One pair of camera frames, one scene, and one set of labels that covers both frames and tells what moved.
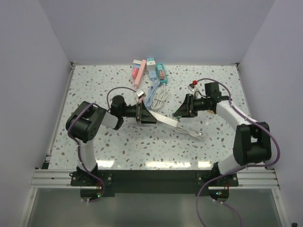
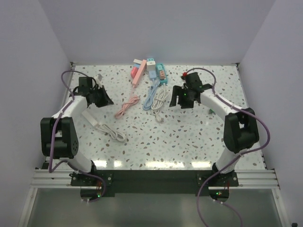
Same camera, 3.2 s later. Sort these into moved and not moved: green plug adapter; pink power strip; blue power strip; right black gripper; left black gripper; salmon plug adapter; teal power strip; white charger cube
Moved: green plug adapter; left black gripper; right black gripper
Not moved: teal power strip; blue power strip; salmon plug adapter; white charger cube; pink power strip
